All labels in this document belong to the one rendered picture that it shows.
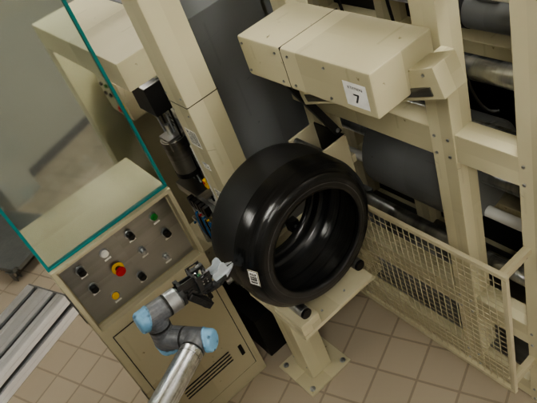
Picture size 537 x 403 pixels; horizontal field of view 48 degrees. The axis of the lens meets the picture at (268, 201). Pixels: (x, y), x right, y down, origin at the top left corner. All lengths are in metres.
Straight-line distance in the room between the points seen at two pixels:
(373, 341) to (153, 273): 1.22
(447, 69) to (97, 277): 1.53
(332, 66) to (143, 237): 1.16
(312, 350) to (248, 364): 0.36
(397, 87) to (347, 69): 0.15
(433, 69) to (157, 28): 0.83
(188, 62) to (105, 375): 2.21
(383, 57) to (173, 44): 0.67
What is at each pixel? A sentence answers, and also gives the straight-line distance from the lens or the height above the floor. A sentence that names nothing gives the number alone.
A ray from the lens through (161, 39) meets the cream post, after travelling 1.94.
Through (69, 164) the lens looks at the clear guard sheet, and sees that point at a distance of 2.24.
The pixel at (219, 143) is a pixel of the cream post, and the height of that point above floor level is 1.47.
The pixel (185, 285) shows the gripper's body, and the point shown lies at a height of 1.31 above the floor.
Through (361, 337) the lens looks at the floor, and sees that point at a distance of 3.24.
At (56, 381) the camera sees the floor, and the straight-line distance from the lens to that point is 3.91.
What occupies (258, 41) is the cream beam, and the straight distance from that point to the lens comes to 1.98.
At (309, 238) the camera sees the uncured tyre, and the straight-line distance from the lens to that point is 2.42.
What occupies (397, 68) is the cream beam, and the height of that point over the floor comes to 1.74.
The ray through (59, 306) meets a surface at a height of 2.02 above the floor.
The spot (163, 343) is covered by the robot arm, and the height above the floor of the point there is 1.20.
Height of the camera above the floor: 2.60
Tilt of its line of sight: 38 degrees down
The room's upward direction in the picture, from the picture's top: 23 degrees counter-clockwise
